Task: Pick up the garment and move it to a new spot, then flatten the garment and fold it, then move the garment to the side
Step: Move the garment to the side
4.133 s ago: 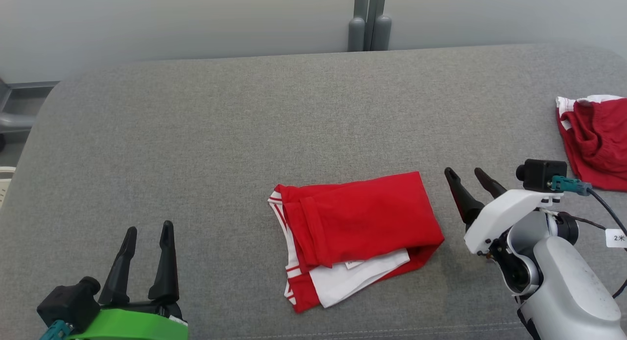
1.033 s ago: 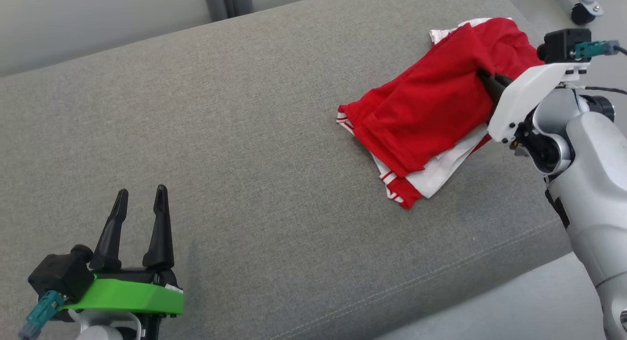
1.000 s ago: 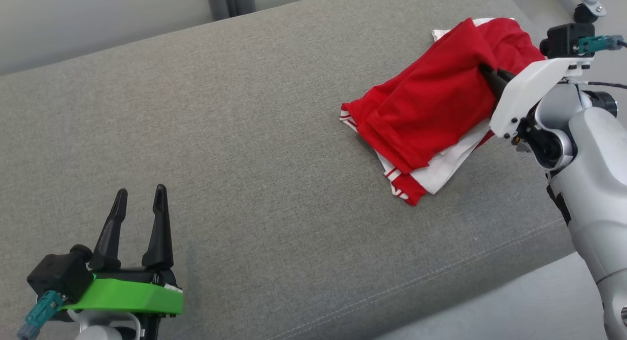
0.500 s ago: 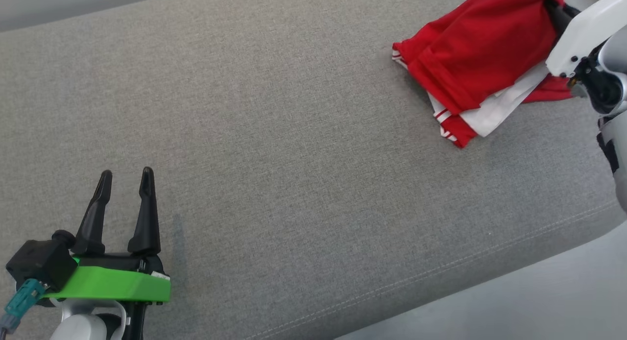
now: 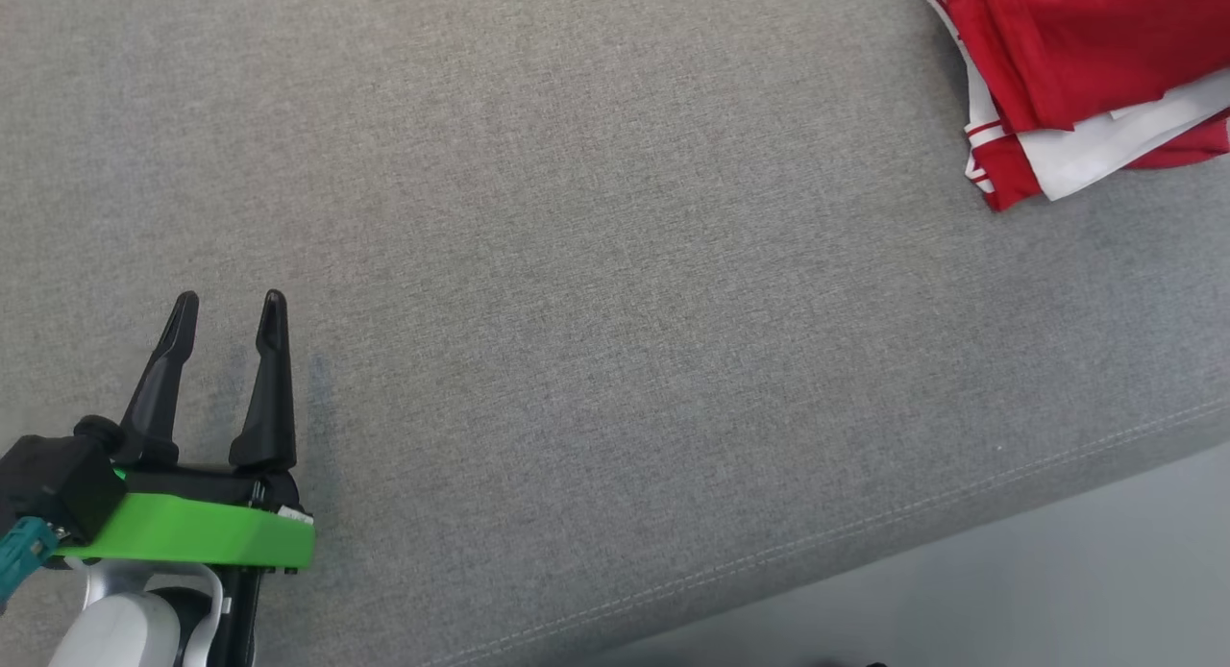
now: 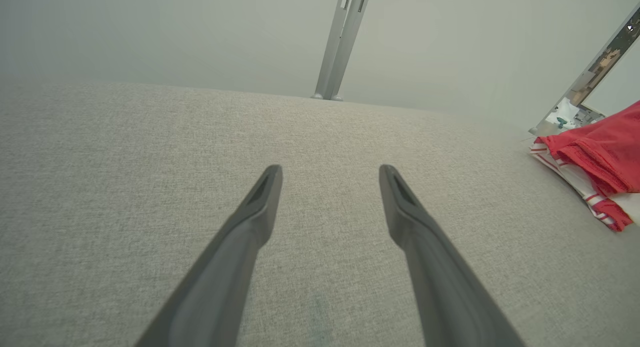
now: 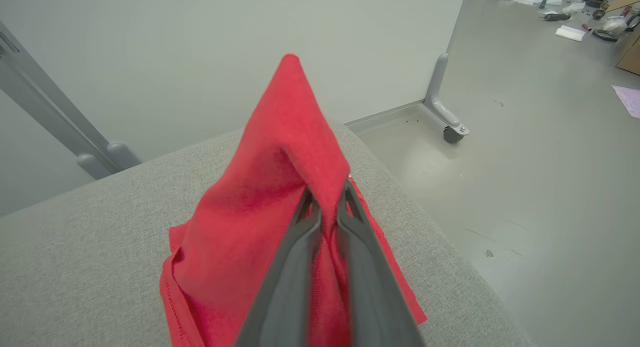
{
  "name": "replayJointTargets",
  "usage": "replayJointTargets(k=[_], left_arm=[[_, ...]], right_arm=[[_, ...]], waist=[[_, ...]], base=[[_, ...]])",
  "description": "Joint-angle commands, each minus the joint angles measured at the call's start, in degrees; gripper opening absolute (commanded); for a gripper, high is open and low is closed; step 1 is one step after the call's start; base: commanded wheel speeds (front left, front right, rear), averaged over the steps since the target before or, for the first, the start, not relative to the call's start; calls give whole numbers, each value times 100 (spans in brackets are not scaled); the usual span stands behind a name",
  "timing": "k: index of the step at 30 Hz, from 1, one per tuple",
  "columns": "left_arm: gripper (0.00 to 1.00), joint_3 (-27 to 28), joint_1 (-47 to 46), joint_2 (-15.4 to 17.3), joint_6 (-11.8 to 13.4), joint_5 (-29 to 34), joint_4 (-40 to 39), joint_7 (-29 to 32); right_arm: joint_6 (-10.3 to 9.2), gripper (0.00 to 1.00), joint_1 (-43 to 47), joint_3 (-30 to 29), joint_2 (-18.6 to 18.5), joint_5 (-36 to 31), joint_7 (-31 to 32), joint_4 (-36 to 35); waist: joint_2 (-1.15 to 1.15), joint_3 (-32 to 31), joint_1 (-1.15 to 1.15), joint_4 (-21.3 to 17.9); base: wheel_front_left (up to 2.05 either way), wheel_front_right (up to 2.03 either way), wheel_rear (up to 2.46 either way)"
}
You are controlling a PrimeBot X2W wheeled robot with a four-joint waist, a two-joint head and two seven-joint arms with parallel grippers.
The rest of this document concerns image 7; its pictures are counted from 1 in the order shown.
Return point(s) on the red Bulls 23 jersey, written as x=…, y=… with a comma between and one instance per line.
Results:
x=250, y=222

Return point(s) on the grey fabric sofa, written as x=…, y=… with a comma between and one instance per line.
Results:
x=75, y=262

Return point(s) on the white foam block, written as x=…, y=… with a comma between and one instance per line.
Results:
x=570, y=33

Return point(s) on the black round spool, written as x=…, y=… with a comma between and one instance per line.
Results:
x=596, y=1

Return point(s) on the grey partition post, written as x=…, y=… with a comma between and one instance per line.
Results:
x=50, y=102

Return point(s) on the grey partition foot with caster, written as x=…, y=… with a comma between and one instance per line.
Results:
x=440, y=104

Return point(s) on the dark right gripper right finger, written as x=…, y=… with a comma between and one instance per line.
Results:
x=375, y=307

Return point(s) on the clear plastic bag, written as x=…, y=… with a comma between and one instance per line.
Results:
x=614, y=24

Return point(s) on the pink paper sheet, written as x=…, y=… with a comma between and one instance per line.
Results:
x=629, y=99

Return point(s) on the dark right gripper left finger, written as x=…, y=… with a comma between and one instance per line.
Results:
x=280, y=307

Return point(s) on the brown cardboard box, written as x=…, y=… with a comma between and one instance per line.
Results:
x=631, y=54

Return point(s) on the dark handheld tool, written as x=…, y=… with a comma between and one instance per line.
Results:
x=557, y=17

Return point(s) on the black tape roll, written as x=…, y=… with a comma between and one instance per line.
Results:
x=605, y=39

